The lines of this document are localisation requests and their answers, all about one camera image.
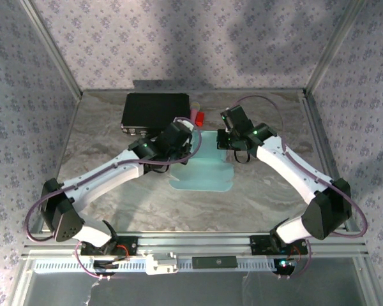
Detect light blue paper box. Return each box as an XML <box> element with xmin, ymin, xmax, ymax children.
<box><xmin>168</xmin><ymin>129</ymin><xmax>236</xmax><ymax>194</ymax></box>

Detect small black rectangular device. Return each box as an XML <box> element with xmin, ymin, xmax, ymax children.
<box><xmin>191</xmin><ymin>256</ymin><xmax>237</xmax><ymax>270</ymax></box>

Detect white printed plastic part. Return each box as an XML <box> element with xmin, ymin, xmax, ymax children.
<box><xmin>146</xmin><ymin>251</ymin><xmax>179</xmax><ymax>276</ymax></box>

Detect controller board without lit LED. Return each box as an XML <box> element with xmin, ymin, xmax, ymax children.
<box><xmin>92</xmin><ymin>258</ymin><xmax>119</xmax><ymax>275</ymax></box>

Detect controller board with lit LED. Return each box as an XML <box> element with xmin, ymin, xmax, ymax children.
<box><xmin>273</xmin><ymin>258</ymin><xmax>297</xmax><ymax>275</ymax></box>

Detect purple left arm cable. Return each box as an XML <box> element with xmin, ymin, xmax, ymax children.
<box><xmin>24</xmin><ymin>116</ymin><xmax>202</xmax><ymax>242</ymax></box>

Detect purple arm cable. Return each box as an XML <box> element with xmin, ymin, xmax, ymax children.
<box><xmin>24</xmin><ymin>116</ymin><xmax>202</xmax><ymax>242</ymax></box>
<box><xmin>234</xmin><ymin>94</ymin><xmax>368</xmax><ymax>240</ymax></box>

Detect black briefcase with metal handle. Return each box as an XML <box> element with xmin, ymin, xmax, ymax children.
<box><xmin>120</xmin><ymin>92</ymin><xmax>192</xmax><ymax>138</ymax></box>

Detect aluminium frame rail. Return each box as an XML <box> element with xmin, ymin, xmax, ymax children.
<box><xmin>301</xmin><ymin>89</ymin><xmax>363</xmax><ymax>237</ymax></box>
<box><xmin>81</xmin><ymin>88</ymin><xmax>307</xmax><ymax>94</ymax></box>
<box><xmin>28</xmin><ymin>91</ymin><xmax>84</xmax><ymax>233</ymax></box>

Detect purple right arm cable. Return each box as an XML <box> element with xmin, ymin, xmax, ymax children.
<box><xmin>234</xmin><ymin>94</ymin><xmax>368</xmax><ymax>240</ymax></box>

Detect wide aluminium base rail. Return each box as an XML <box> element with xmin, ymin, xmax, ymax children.
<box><xmin>20</xmin><ymin>231</ymin><xmax>370</xmax><ymax>259</ymax></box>

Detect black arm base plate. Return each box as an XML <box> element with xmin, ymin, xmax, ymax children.
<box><xmin>79</xmin><ymin>235</ymin><xmax>139</xmax><ymax>258</ymax></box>
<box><xmin>249</xmin><ymin>235</ymin><xmax>309</xmax><ymax>256</ymax></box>

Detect aluminium frame post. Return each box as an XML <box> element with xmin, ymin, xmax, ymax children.
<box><xmin>303</xmin><ymin>0</ymin><xmax>370</xmax><ymax>96</ymax></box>
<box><xmin>19</xmin><ymin>0</ymin><xmax>84</xmax><ymax>96</ymax></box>

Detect white slotted cable duct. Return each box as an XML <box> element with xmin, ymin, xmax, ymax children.
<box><xmin>33</xmin><ymin>257</ymin><xmax>283</xmax><ymax>274</ymax></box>

